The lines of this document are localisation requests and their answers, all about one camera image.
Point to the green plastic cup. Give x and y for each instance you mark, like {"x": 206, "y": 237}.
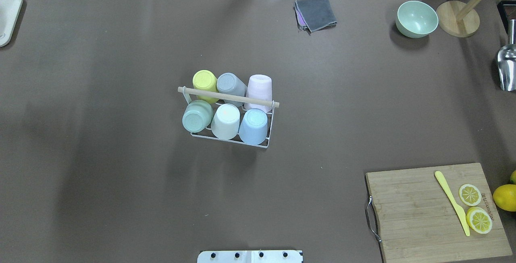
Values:
{"x": 197, "y": 116}

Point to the grey folded cloth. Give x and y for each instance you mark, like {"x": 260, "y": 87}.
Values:
{"x": 317, "y": 14}

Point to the lemon half slice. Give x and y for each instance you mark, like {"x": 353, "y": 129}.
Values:
{"x": 479, "y": 220}

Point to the mint green bowl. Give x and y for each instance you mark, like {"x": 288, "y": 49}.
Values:
{"x": 415, "y": 19}

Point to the beige plastic tray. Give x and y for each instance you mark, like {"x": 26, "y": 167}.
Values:
{"x": 9, "y": 13}

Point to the white plastic cup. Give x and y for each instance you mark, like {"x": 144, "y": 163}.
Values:
{"x": 226, "y": 121}

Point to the grey plastic cup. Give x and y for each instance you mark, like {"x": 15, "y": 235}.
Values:
{"x": 229, "y": 83}

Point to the metal scoop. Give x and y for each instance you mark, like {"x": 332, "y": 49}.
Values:
{"x": 506, "y": 60}

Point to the wooden mug tree stand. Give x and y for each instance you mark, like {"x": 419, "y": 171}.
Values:
{"x": 459, "y": 19}

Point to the white wire cup rack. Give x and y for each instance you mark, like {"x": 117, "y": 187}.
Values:
{"x": 191, "y": 95}

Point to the yellow plastic knife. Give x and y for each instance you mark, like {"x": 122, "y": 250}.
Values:
{"x": 461, "y": 214}

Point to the blue plastic cup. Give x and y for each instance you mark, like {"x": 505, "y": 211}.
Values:
{"x": 254, "y": 126}

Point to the yellow lemon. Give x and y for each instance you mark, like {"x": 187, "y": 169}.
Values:
{"x": 512, "y": 178}
{"x": 505, "y": 197}

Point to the yellow plastic cup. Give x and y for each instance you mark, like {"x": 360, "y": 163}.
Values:
{"x": 206, "y": 81}

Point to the wooden cutting board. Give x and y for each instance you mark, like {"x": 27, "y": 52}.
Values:
{"x": 416, "y": 222}

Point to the pink plastic cup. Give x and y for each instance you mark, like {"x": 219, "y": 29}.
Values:
{"x": 259, "y": 87}

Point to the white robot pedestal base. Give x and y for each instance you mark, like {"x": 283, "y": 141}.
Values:
{"x": 251, "y": 256}

